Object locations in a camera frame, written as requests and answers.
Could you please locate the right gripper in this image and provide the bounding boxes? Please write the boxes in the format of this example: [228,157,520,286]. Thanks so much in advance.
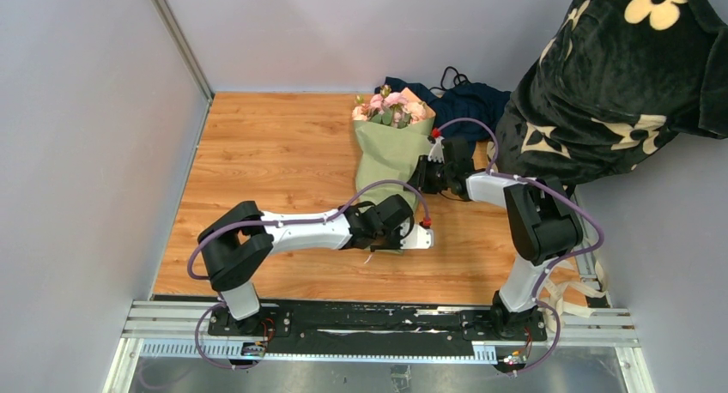
[403,154,455,194]

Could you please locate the wrapping paper sheet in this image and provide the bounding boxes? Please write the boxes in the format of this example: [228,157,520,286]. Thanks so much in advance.
[351,86,438,255]

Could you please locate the fake rose stem one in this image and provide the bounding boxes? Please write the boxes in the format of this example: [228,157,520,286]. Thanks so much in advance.
[403,101,428,124]

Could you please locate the fake rose stem three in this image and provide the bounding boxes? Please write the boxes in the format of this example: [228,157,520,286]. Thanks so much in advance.
[378,84,411,129]

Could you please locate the fake rose stem two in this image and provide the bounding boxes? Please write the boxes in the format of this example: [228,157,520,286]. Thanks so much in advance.
[351,94,384,124]

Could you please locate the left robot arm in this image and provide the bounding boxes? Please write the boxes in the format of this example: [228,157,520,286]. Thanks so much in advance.
[188,194,433,336]

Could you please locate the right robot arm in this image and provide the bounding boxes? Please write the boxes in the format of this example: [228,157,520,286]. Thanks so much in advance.
[409,136,583,340]

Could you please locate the navy blue cloth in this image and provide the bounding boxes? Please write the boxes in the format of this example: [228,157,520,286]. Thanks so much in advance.
[384,77,511,152]

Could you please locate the black floral plush blanket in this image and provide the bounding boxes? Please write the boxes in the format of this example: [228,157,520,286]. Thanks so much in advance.
[494,0,727,186]

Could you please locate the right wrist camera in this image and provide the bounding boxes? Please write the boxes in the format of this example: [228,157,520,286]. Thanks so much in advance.
[428,128,445,163]

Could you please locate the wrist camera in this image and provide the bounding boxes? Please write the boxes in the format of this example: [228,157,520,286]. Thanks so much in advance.
[428,128,445,163]
[399,221,434,251]

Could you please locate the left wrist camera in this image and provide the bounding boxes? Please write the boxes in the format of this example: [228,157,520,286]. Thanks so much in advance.
[399,221,434,251]

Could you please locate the black cord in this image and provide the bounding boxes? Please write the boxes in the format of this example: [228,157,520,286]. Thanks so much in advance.
[428,64,473,96]

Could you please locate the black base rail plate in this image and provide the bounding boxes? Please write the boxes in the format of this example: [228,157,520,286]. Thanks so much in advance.
[206,299,547,357]

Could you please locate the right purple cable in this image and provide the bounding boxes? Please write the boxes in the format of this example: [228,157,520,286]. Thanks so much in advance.
[434,117,605,374]

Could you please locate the purple cable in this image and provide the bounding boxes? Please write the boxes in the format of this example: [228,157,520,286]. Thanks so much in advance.
[434,117,605,374]
[186,178,430,372]

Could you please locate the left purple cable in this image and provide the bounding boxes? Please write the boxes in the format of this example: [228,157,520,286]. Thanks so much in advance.
[186,178,430,372]

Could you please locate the aluminium frame post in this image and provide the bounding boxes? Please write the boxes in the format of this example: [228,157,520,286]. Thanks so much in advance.
[150,0,215,105]

